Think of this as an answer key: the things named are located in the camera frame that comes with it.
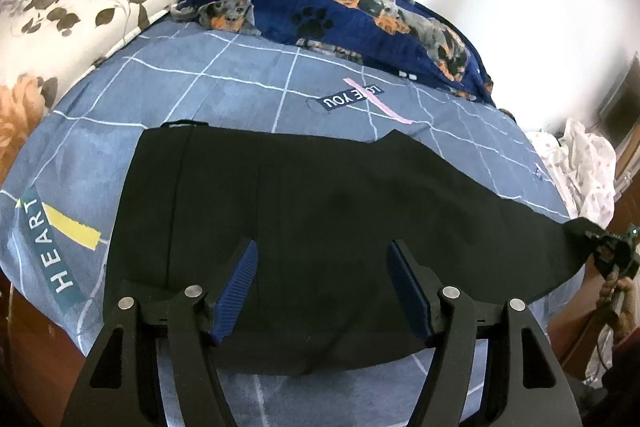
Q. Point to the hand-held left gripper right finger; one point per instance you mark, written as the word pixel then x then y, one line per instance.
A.
pixel 410 292

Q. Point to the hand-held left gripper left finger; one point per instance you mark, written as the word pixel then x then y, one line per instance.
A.
pixel 235 292

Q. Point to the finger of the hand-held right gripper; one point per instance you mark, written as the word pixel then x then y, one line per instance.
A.
pixel 594 241

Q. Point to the black pants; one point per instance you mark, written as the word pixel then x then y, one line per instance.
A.
pixel 310 207

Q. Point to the person's right hand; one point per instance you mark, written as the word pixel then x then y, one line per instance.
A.
pixel 614 294

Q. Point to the white patterned cloth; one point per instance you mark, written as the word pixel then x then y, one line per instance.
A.
pixel 585 167

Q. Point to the wooden cabinet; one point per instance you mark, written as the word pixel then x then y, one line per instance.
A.
pixel 622 107

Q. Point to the blue checked bed sheet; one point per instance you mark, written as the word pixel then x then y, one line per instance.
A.
pixel 210 77

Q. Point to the navy dog print blanket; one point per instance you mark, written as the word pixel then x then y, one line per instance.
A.
pixel 350 17

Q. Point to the white floral pillow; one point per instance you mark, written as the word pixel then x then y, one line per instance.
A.
pixel 65 32

